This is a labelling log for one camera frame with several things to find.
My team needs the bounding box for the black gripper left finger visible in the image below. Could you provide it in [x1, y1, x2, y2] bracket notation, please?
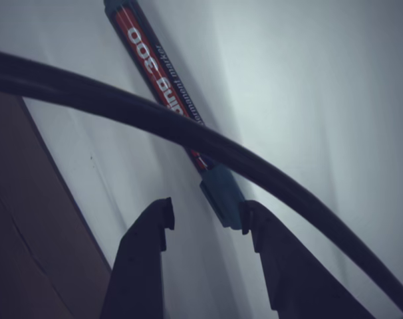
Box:
[100, 197, 176, 319]

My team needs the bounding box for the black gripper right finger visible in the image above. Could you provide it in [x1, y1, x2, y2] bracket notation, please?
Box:
[239, 199, 377, 319]

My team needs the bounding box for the black red marker green cap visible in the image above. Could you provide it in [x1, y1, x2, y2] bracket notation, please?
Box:
[103, 0, 247, 230]

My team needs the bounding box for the open brown cardboard box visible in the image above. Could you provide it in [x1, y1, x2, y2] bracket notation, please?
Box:
[0, 89, 112, 319]

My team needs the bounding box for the black camera USB cable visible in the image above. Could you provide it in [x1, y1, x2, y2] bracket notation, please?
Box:
[0, 48, 403, 319]

